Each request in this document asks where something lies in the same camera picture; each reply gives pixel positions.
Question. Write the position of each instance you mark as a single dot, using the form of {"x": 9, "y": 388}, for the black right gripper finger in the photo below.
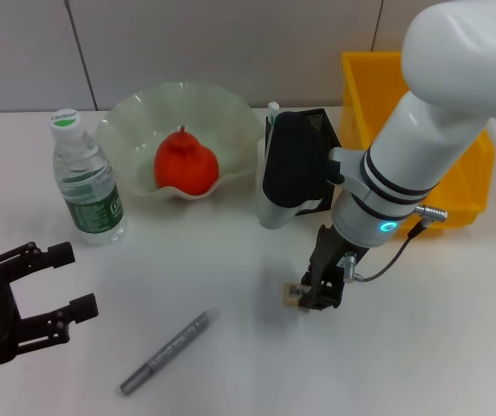
{"x": 329, "y": 292}
{"x": 309, "y": 288}

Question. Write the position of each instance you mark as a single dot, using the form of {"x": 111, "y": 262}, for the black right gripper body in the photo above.
{"x": 330, "y": 251}

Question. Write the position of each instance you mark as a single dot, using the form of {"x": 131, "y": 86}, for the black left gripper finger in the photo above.
{"x": 57, "y": 320}
{"x": 35, "y": 258}

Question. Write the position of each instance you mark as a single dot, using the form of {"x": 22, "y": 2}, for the beige eraser with barcode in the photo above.
{"x": 291, "y": 294}

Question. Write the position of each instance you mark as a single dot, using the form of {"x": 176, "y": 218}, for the clear water bottle green label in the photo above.
{"x": 92, "y": 199}

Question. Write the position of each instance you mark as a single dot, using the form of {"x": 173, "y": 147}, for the silver grey pen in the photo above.
{"x": 170, "y": 349}

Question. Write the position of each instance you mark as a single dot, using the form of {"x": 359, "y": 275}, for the mint green pen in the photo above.
{"x": 272, "y": 108}

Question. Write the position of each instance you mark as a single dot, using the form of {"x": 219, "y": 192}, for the orange fruit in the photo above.
{"x": 185, "y": 167}

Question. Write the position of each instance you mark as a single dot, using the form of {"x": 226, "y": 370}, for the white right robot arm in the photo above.
{"x": 421, "y": 151}

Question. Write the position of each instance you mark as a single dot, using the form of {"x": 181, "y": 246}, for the black mesh pen holder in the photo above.
{"x": 324, "y": 128}

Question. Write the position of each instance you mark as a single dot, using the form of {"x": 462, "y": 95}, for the yellow plastic bin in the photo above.
{"x": 356, "y": 86}

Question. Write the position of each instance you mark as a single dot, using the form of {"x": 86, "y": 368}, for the pale green wavy glass bowl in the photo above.
{"x": 144, "y": 125}

